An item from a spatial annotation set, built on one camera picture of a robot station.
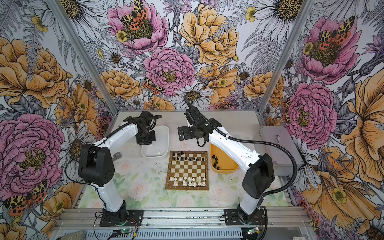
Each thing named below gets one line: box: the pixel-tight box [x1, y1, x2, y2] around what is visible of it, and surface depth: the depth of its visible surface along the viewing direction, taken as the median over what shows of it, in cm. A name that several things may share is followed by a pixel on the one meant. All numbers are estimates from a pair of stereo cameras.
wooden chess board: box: [165, 150, 209, 190], surface depth 91 cm
